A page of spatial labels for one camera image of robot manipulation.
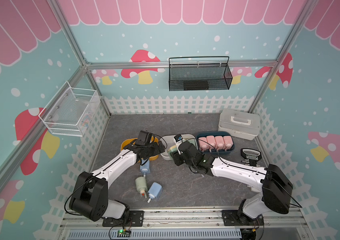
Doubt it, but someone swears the pink pencil sharpener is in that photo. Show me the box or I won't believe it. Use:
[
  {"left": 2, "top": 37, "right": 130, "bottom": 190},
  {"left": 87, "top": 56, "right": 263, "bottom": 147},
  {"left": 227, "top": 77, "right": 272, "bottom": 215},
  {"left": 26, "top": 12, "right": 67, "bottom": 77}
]
[
  {"left": 198, "top": 137, "right": 210, "bottom": 152},
  {"left": 223, "top": 136, "right": 233, "bottom": 151},
  {"left": 214, "top": 136, "right": 225, "bottom": 151},
  {"left": 206, "top": 136, "right": 216, "bottom": 152}
]

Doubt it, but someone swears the yellow plastic storage box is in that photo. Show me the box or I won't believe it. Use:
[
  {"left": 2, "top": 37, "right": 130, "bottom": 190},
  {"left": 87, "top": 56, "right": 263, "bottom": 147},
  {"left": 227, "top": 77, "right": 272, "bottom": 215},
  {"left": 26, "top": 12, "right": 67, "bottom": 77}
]
[{"left": 121, "top": 137, "right": 159, "bottom": 161}]

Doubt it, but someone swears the green pencil sharpener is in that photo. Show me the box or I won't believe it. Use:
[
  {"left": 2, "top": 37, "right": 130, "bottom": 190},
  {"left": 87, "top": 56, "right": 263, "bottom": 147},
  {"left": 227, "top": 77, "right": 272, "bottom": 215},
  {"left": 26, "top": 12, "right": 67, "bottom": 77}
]
[
  {"left": 186, "top": 139, "right": 197, "bottom": 148},
  {"left": 167, "top": 145, "right": 178, "bottom": 160}
]

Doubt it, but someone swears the dark teal storage box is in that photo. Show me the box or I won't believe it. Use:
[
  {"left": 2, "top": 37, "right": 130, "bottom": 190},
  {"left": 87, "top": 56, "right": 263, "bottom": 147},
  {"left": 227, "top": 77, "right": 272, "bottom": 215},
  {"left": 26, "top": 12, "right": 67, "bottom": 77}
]
[{"left": 196, "top": 131, "right": 235, "bottom": 156}]

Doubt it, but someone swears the white plastic storage box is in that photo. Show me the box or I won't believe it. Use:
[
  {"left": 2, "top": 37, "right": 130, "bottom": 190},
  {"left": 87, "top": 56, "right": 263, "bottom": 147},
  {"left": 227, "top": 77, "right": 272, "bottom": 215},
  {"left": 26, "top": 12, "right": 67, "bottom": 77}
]
[{"left": 161, "top": 134, "right": 197, "bottom": 161}]

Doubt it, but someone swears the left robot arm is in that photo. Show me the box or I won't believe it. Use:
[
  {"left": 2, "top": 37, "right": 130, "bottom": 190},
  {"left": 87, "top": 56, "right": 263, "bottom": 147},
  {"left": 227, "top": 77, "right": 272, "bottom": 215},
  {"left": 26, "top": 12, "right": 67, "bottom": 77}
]
[{"left": 64, "top": 131, "right": 166, "bottom": 222}]

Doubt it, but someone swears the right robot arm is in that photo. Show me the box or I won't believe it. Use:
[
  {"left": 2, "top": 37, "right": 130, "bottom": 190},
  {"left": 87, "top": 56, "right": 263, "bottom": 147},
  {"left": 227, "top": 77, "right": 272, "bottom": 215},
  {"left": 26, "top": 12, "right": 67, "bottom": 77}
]
[{"left": 173, "top": 141, "right": 293, "bottom": 219}]

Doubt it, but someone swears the blue pencil sharpener left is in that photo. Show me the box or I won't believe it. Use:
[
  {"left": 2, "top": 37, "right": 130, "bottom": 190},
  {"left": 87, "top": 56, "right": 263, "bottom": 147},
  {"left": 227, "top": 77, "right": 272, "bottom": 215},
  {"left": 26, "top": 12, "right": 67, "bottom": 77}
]
[{"left": 140, "top": 160, "right": 151, "bottom": 178}]

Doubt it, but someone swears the blue pencil sharpener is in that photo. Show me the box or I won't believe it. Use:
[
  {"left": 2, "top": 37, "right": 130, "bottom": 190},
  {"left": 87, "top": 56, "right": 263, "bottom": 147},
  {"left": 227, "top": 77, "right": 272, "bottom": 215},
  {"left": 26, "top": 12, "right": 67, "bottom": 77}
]
[
  {"left": 140, "top": 160, "right": 151, "bottom": 178},
  {"left": 148, "top": 182, "right": 163, "bottom": 203}
]

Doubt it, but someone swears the blue pencil sharpener lower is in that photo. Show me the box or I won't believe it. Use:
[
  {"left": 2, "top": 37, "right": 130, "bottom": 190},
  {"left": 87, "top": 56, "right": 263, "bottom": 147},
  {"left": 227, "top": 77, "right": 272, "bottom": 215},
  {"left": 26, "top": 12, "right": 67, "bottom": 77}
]
[{"left": 148, "top": 182, "right": 163, "bottom": 203}]

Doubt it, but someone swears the pale green round sharpener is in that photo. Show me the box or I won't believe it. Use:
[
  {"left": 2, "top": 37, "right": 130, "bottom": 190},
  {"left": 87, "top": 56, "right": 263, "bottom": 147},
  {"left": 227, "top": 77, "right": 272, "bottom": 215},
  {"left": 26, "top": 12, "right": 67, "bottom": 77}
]
[{"left": 135, "top": 177, "right": 149, "bottom": 198}]

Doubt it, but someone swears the rack of metal bits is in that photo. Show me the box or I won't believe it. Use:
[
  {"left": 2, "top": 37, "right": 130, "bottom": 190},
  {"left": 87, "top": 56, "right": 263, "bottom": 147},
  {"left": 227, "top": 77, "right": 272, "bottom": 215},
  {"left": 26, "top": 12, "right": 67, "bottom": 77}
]
[{"left": 240, "top": 149, "right": 262, "bottom": 167}]

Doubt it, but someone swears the translucent plastic lidded case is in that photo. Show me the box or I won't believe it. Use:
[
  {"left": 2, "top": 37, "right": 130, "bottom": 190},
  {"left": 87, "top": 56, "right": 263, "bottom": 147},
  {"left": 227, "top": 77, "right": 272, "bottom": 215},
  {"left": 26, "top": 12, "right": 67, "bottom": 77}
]
[{"left": 218, "top": 109, "right": 260, "bottom": 141}]

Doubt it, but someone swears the small green circuit board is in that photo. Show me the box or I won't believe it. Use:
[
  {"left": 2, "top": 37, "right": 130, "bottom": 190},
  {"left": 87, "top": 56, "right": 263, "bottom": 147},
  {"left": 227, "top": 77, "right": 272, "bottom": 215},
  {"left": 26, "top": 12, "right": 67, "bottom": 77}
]
[{"left": 117, "top": 230, "right": 132, "bottom": 238}]

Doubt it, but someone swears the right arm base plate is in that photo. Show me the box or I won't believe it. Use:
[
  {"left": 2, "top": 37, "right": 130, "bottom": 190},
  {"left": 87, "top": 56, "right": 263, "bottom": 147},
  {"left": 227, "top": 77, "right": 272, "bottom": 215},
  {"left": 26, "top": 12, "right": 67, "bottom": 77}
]
[{"left": 221, "top": 210, "right": 264, "bottom": 228}]

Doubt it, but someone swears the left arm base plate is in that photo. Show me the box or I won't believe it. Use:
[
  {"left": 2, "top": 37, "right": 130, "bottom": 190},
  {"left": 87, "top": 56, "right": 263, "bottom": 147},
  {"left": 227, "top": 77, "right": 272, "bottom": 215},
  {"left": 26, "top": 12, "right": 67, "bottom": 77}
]
[{"left": 102, "top": 210, "right": 145, "bottom": 227}]

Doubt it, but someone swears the white wire mesh basket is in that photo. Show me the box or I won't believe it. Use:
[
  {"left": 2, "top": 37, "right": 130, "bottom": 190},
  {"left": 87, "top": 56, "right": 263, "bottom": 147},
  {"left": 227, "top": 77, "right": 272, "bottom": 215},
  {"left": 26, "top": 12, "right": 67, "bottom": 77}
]
[{"left": 39, "top": 82, "right": 101, "bottom": 137}]

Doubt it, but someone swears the black wire mesh basket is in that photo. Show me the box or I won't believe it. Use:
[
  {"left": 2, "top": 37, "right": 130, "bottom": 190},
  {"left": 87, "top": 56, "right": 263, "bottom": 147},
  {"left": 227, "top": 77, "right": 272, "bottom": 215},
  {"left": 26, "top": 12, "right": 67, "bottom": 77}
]
[{"left": 169, "top": 56, "right": 233, "bottom": 92}]

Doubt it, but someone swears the grey slotted cable duct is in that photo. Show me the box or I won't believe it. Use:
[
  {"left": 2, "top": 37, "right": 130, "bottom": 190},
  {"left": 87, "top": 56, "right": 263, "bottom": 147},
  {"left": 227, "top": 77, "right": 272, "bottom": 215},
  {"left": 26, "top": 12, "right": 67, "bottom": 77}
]
[{"left": 67, "top": 229, "right": 243, "bottom": 240}]

